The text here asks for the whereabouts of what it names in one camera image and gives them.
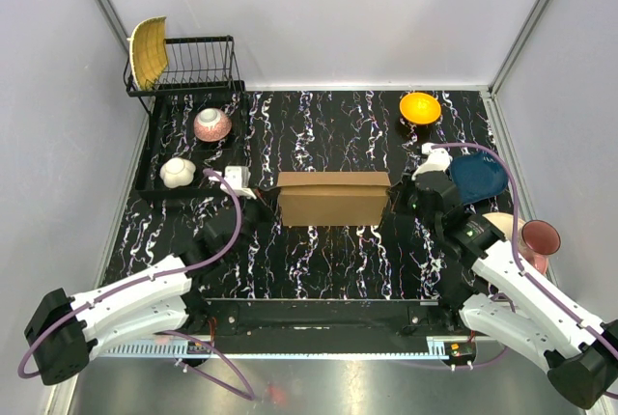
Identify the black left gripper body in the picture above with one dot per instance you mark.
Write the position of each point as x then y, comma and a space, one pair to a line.
257, 213

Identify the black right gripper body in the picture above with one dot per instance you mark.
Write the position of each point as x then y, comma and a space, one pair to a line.
411, 207

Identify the brown cardboard box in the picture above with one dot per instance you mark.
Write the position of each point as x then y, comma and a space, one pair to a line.
332, 199

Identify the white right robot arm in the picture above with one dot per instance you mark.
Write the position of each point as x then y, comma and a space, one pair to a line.
493, 290

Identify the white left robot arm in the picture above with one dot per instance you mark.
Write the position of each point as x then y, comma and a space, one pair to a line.
67, 332

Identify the left controller box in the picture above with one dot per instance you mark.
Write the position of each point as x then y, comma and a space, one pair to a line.
194, 347

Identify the controller box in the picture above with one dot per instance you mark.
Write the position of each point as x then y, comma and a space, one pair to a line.
194, 347
461, 350

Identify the right controller box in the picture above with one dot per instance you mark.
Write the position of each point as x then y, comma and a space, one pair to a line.
461, 350

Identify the black marble pattern mat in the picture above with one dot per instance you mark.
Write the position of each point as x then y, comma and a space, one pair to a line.
329, 131

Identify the dark blue bowl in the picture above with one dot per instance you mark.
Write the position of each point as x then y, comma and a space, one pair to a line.
478, 177

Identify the cream floral plate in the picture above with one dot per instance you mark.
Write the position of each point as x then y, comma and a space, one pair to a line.
504, 223

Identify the orange bowl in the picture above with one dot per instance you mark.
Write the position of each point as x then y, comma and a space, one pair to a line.
420, 108

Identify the white flower-shaped bowl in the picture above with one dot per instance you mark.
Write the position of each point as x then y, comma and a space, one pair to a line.
177, 172

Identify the red patterned bowl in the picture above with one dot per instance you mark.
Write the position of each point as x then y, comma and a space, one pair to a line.
212, 125

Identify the pink glass cup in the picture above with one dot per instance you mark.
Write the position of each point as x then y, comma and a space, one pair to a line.
538, 240

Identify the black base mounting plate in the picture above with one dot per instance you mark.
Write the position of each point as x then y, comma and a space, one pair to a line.
321, 326

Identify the yellow woven plate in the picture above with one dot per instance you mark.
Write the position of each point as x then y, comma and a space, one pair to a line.
148, 57

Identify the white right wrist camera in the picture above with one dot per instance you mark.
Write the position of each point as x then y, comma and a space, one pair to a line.
437, 160

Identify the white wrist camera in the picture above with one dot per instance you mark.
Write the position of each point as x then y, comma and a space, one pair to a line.
437, 160
237, 179

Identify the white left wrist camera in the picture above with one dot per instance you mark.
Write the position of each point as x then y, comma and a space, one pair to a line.
237, 179

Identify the aluminium frame rail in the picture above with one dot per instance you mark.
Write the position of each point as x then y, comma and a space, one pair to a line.
117, 319

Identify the black wire dish rack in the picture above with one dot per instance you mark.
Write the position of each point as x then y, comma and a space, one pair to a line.
202, 73

